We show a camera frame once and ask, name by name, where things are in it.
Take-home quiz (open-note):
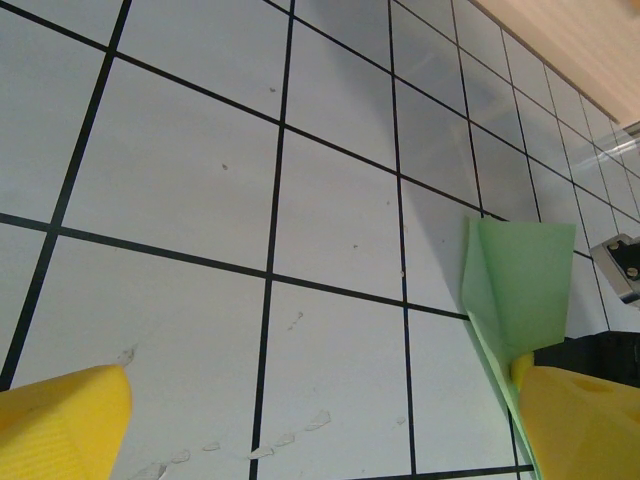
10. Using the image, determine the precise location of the light green cloth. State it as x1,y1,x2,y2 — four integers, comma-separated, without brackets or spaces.
461,214,577,480

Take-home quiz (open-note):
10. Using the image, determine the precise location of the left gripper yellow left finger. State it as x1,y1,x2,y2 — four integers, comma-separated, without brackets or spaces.
0,364,134,480

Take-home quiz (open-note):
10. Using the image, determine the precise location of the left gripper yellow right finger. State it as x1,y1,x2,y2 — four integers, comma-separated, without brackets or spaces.
519,367,640,480

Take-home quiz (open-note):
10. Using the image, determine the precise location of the white grid table mat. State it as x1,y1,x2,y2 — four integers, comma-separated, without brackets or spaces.
0,0,640,480

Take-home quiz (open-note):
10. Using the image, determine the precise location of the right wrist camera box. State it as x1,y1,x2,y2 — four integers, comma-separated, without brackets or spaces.
589,232,640,305

